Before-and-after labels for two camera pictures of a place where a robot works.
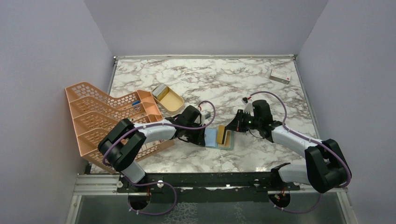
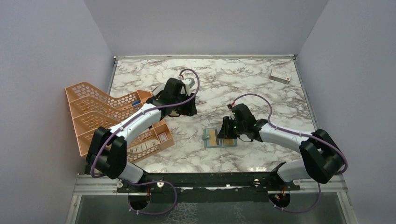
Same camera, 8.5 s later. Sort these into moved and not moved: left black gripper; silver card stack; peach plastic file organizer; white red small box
Moved: left black gripper
Not moved: peach plastic file organizer; silver card stack; white red small box
